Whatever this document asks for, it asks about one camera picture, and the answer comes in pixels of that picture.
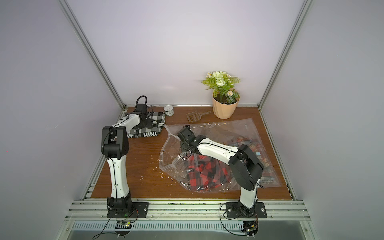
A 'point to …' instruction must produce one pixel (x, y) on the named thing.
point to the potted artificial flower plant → (225, 97)
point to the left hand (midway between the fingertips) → (147, 122)
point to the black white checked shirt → (159, 119)
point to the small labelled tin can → (169, 110)
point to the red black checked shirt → (206, 174)
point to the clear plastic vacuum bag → (173, 161)
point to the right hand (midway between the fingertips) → (185, 139)
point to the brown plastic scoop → (195, 116)
